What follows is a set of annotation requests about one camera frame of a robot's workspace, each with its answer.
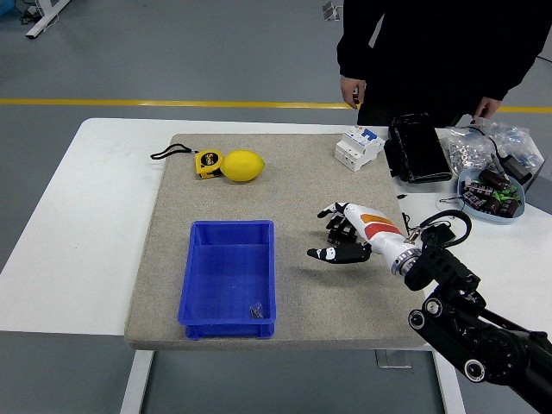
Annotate person's left hand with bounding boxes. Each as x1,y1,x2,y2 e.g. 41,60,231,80
472,96,504,121

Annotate person's right hand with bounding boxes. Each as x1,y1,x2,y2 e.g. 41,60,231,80
339,75,368,111

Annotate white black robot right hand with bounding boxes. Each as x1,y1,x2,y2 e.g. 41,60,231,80
306,201,417,267

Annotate dark brown cylindrical battery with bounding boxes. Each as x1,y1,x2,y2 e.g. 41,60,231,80
481,196,504,216
464,180,497,198
479,168,511,191
461,192,487,211
499,198,522,218

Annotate blue plastic box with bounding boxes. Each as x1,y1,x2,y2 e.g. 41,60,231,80
177,219,277,341

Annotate clear bag of blue parts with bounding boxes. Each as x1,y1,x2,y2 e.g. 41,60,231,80
474,116,545,172

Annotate clear bag of metal nuts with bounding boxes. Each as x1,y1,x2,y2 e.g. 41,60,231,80
443,126,497,173

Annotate small black device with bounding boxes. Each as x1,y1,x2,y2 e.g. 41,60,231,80
421,226,456,248

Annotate white circuit breaker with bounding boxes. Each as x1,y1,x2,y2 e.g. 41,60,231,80
334,124,386,173

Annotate black power adapter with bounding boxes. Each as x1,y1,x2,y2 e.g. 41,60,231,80
502,154,536,186

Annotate black rectangular case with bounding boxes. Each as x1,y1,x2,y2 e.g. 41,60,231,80
383,112,453,185

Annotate person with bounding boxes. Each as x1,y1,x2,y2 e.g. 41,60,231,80
336,0,552,129

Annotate grey-brown mat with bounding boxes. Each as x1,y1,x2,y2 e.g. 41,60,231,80
123,132,432,351

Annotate green plastic connectors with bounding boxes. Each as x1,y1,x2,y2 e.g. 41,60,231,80
493,185,521,204

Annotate light blue bowl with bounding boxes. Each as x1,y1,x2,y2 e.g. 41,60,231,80
456,166,527,226

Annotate yellow lemon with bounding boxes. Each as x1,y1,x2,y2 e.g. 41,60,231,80
220,149,266,183

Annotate yellow tape measure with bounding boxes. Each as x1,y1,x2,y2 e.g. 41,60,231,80
149,143,225,179

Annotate white table leg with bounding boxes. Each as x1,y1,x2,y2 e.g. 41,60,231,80
432,349,467,414
119,349,154,414

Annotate white table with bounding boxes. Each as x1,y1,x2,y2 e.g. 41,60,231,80
0,117,552,355

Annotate black adapter cable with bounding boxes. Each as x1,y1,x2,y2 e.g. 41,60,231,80
465,125,505,160

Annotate grey metal bracket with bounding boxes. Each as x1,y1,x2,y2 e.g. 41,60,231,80
373,348,413,370

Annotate white metal frame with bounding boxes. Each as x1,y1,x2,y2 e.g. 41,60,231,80
24,0,72,40

